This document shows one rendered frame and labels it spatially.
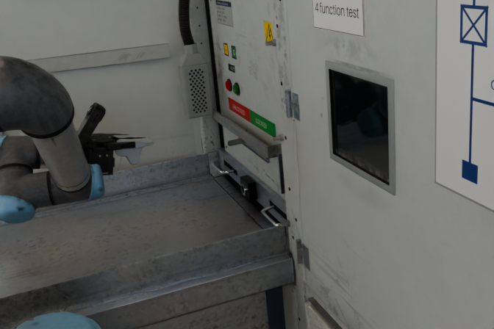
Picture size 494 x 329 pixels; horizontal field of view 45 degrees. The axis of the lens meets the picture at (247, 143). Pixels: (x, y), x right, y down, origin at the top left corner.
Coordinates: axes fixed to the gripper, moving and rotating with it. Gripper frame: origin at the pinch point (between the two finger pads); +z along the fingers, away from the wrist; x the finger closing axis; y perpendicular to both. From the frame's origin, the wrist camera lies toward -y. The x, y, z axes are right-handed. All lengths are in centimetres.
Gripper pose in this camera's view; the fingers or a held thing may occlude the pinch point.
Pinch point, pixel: (148, 139)
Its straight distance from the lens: 143.8
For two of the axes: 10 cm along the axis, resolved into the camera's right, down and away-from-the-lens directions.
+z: 9.3, -0.3, 3.7
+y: -0.7, 9.6, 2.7
